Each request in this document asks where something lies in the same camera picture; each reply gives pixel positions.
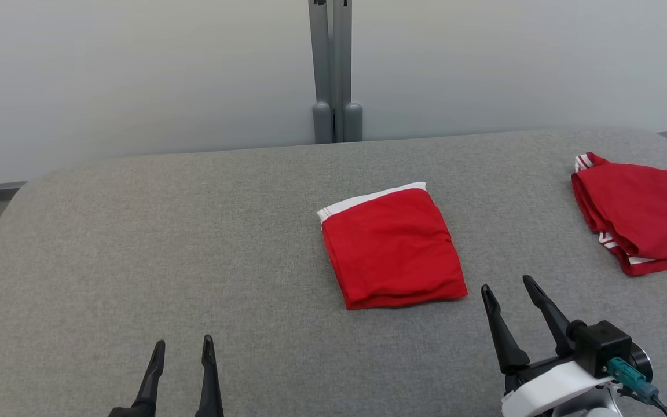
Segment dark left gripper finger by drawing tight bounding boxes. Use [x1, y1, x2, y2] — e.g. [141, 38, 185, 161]
[108, 339, 166, 417]
[196, 334, 225, 417]

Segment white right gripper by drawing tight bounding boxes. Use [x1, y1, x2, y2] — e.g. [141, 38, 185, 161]
[481, 275, 614, 417]

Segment red shorts with white stripe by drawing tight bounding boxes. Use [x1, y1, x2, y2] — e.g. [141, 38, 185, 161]
[317, 182, 468, 310]

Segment red Bulls basketball jersey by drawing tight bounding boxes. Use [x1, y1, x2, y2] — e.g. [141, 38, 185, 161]
[571, 152, 667, 277]

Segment right cable with teal connector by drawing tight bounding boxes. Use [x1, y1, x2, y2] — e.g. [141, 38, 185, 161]
[607, 356, 667, 417]

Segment grey partition post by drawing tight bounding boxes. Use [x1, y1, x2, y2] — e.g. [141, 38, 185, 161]
[308, 0, 364, 144]

